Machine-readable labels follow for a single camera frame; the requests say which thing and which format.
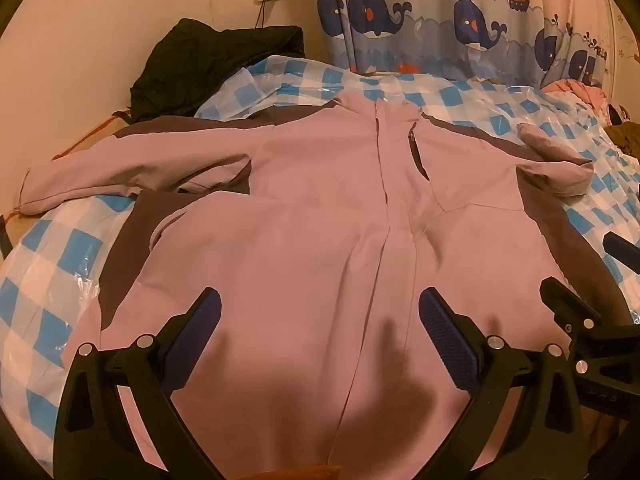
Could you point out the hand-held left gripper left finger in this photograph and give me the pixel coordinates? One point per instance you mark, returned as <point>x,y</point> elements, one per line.
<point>202,317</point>

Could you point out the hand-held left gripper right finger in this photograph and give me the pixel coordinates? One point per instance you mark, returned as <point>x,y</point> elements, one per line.
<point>442,325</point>

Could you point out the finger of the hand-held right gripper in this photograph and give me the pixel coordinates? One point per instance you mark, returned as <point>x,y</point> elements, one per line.
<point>622,252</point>
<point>567,302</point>

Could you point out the pink and brown jacket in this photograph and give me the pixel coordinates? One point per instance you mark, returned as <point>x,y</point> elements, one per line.
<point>320,220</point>

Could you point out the olive cloth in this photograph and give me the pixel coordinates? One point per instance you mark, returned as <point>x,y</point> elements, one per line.
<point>625,137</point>

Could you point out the blue checkered plastic sheet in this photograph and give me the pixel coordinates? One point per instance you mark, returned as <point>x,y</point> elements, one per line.
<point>45,280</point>

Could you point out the pink cloth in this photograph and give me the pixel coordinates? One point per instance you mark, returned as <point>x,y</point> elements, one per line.
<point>575,91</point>

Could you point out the black garment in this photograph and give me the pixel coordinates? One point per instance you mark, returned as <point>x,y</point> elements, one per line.
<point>215,65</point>

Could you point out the whale print curtain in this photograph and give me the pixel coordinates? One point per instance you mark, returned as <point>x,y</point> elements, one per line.
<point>440,30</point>

